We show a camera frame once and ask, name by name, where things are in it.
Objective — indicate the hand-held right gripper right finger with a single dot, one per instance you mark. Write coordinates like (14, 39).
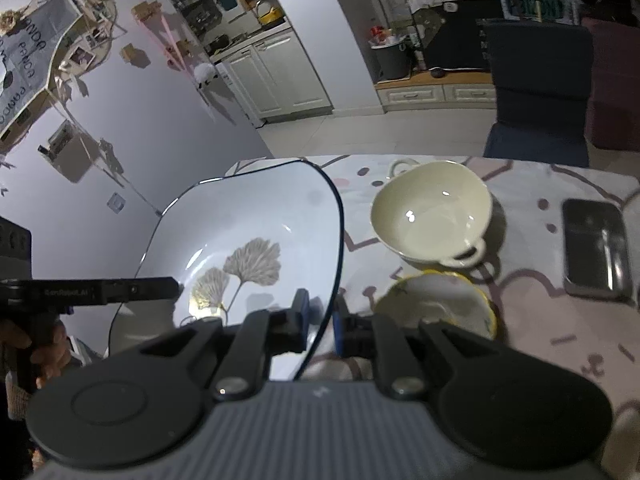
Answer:
(340, 327)

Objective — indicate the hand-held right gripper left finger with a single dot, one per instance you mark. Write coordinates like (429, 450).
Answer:
(301, 312)

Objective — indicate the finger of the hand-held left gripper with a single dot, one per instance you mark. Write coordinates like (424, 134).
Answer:
(145, 290)

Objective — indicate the yellow rimmed floral bowl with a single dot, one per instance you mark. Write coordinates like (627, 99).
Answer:
(435, 300)

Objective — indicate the white leaf print plate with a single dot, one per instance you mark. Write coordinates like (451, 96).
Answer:
(250, 210)

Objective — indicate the rectangular steel tray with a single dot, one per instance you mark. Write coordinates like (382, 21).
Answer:
(595, 245)

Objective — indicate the person's left hand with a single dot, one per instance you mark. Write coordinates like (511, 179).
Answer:
(50, 355)

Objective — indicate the bear print tablecloth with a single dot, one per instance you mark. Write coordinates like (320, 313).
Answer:
(530, 310)

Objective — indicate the white plush toy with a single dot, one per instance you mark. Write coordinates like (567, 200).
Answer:
(205, 74)

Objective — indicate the white kitchen cabinet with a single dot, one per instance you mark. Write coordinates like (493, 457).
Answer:
(285, 75)

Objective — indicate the grey trash can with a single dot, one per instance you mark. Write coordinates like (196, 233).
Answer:
(392, 62)

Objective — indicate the yellow pot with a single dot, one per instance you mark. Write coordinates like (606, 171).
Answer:
(269, 14)

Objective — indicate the black lettered board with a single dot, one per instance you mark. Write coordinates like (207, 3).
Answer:
(455, 35)

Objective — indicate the dark blue chair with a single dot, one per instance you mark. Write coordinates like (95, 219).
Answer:
(540, 85)

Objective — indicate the maroon chair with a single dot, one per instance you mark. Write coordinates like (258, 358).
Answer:
(617, 100)

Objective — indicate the bordered lettered sign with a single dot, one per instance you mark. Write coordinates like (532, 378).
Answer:
(537, 6)

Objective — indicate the grey printed wall banner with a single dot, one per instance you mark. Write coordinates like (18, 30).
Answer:
(30, 55)

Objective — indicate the group of wall photo cards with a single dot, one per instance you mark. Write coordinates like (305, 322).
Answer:
(80, 57)

